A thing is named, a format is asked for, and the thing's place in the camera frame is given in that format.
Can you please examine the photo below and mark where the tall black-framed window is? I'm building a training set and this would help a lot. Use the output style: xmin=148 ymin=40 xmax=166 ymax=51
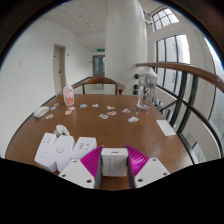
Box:
xmin=155 ymin=34 xmax=192 ymax=98

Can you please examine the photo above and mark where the small high window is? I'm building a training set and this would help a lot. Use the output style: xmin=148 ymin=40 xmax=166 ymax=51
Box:
xmin=150 ymin=8 xmax=180 ymax=33

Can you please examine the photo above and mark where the white power strip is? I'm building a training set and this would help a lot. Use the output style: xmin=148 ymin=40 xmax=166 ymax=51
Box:
xmin=34 ymin=132 xmax=98 ymax=173

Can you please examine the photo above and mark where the grey glazed double door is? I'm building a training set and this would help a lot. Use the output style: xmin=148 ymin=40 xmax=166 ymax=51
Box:
xmin=92 ymin=54 xmax=106 ymax=78

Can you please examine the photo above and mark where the beige single door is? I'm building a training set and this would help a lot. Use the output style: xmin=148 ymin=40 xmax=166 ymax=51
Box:
xmin=52 ymin=43 xmax=67 ymax=96

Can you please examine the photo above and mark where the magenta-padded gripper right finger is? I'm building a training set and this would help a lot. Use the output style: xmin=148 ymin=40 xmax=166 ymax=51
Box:
xmin=125 ymin=144 xmax=171 ymax=189

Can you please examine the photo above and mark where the clear plastic water bottle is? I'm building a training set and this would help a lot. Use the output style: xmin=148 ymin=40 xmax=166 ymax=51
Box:
xmin=136 ymin=66 xmax=158 ymax=112

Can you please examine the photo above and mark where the wooden chair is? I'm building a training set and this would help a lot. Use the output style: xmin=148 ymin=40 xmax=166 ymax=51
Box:
xmin=72 ymin=76 xmax=126 ymax=96

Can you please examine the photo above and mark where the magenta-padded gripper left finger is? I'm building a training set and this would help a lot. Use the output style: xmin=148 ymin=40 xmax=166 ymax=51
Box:
xmin=58 ymin=144 xmax=104 ymax=190

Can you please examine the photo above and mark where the white coiled cable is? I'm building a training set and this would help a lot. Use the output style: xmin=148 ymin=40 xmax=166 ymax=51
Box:
xmin=54 ymin=124 xmax=71 ymax=137

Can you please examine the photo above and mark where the large curved window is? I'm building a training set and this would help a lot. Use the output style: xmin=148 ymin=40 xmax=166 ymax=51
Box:
xmin=203 ymin=36 xmax=224 ymax=141

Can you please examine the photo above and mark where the white computer mouse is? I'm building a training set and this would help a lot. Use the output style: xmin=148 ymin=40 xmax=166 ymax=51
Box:
xmin=32 ymin=105 xmax=50 ymax=119

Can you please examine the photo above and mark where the white charger block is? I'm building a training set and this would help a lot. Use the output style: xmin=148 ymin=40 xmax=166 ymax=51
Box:
xmin=100 ymin=147 xmax=129 ymax=178

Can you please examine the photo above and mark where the white card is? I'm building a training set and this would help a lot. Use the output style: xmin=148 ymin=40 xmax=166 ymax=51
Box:
xmin=156 ymin=119 xmax=177 ymax=137

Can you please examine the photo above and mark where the black railing with wooden handrail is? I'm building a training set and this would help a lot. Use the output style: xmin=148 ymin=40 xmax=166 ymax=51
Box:
xmin=132 ymin=62 xmax=224 ymax=158

